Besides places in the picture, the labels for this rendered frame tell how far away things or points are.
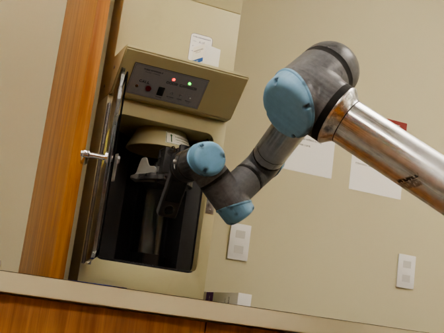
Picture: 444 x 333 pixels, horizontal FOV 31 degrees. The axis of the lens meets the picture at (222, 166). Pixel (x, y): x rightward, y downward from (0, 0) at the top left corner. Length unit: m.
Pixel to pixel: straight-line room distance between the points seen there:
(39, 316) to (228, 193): 0.47
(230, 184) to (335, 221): 1.01
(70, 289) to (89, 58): 0.58
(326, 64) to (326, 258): 1.30
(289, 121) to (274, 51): 1.28
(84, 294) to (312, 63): 0.63
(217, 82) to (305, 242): 0.82
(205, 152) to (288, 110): 0.33
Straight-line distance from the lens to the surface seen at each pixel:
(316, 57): 1.46
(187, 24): 2.10
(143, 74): 1.95
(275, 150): 1.72
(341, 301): 2.69
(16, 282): 1.59
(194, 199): 2.08
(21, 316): 1.62
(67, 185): 1.83
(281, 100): 1.41
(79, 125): 1.86
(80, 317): 1.64
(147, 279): 1.96
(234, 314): 1.72
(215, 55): 2.02
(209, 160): 1.69
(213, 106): 2.02
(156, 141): 2.02
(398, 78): 2.92
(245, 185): 1.75
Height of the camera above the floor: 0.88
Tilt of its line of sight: 12 degrees up
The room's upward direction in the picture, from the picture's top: 8 degrees clockwise
